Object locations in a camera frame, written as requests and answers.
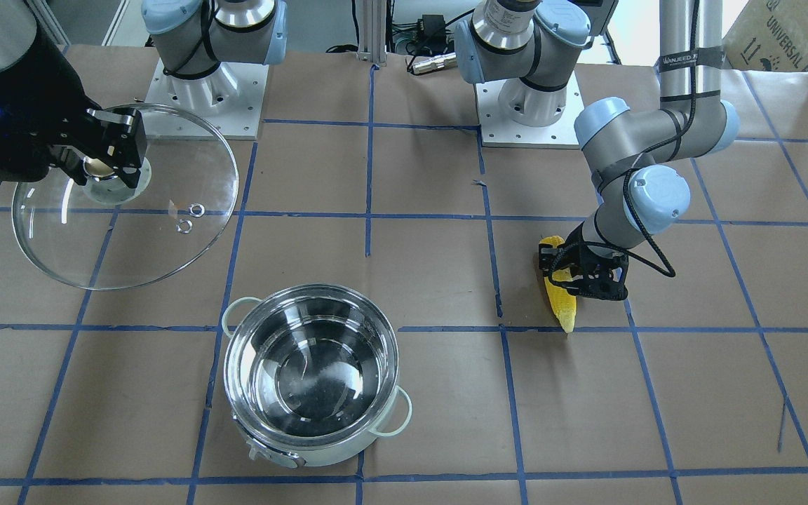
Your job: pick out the yellow corn cob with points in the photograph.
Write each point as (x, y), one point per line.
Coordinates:
(563, 304)

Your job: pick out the glass pot lid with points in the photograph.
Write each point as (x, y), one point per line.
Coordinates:
(105, 236)

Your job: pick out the aluminium frame post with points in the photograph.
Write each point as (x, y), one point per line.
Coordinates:
(372, 20)

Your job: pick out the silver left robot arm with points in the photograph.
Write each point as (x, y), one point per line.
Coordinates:
(533, 47)

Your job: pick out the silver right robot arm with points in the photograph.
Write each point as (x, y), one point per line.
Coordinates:
(194, 37)

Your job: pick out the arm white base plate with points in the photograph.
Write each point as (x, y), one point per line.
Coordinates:
(514, 115)
(231, 98)

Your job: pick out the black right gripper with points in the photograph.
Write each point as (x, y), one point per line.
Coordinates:
(34, 105)

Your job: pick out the pale green steel pot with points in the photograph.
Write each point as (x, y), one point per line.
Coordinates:
(311, 375)

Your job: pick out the black power adapter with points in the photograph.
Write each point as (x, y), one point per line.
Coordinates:
(431, 25)

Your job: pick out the cardboard box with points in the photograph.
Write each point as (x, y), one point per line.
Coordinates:
(769, 36)

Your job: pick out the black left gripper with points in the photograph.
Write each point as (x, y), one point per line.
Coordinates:
(560, 261)

